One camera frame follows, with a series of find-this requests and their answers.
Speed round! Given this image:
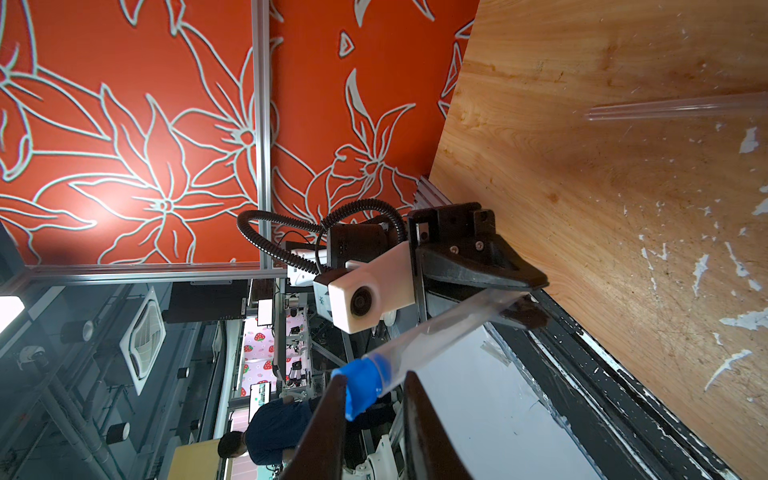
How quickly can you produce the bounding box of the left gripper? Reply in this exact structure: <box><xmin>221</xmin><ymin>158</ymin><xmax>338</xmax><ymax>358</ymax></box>
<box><xmin>407</xmin><ymin>203</ymin><xmax>549</xmax><ymax>330</ymax></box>

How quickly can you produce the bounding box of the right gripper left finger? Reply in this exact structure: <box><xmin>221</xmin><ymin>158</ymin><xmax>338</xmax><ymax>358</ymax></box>
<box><xmin>281</xmin><ymin>375</ymin><xmax>347</xmax><ymax>479</ymax></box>

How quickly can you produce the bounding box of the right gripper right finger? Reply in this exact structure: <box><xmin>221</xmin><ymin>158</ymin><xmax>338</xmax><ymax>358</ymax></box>
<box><xmin>403</xmin><ymin>371</ymin><xmax>472</xmax><ymax>480</ymax></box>

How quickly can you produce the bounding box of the glass test tube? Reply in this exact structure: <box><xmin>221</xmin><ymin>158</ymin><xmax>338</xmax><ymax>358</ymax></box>
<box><xmin>584</xmin><ymin>91</ymin><xmax>767</xmax><ymax>121</ymax></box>
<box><xmin>366</xmin><ymin>289</ymin><xmax>525</xmax><ymax>391</ymax></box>

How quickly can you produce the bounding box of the blue stopper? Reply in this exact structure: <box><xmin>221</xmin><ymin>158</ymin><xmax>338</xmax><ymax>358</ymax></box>
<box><xmin>331</xmin><ymin>355</ymin><xmax>392</xmax><ymax>421</ymax></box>

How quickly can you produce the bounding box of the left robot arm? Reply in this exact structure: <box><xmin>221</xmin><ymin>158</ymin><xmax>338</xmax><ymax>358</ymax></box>
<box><xmin>237</xmin><ymin>199</ymin><xmax>548</xmax><ymax>479</ymax></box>

